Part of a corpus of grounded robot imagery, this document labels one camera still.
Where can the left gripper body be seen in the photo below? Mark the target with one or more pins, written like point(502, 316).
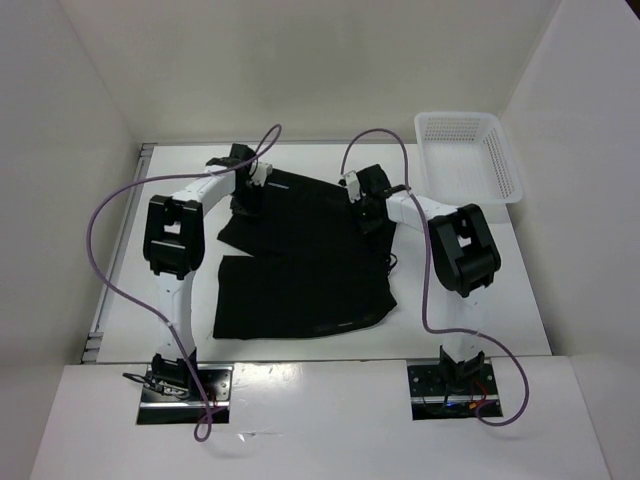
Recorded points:
point(247, 200)

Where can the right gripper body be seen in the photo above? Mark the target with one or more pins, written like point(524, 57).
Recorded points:
point(367, 221)

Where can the black shorts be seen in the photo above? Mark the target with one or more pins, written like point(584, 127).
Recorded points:
point(305, 269)

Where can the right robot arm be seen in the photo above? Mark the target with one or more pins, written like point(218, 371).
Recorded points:
point(460, 252)

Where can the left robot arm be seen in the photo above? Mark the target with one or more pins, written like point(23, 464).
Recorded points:
point(174, 247)

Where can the white plastic basket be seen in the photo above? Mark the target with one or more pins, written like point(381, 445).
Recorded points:
point(466, 158)

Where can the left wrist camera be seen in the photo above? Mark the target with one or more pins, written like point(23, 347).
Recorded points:
point(259, 173)

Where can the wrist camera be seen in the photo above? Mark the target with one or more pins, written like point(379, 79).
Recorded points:
point(259, 173)
point(350, 182)

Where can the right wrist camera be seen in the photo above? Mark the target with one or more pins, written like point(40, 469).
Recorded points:
point(350, 182)

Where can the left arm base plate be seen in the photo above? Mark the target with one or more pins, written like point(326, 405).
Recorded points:
point(162, 404)

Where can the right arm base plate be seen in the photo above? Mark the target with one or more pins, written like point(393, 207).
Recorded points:
point(432, 399)

